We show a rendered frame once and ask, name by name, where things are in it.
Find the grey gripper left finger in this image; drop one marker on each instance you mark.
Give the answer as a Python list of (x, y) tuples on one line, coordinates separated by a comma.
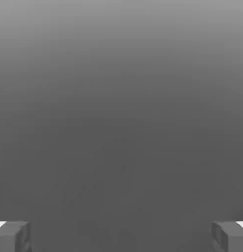
[(8, 238)]

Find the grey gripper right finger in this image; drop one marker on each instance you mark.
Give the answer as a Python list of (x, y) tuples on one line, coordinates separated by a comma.
[(234, 239)]

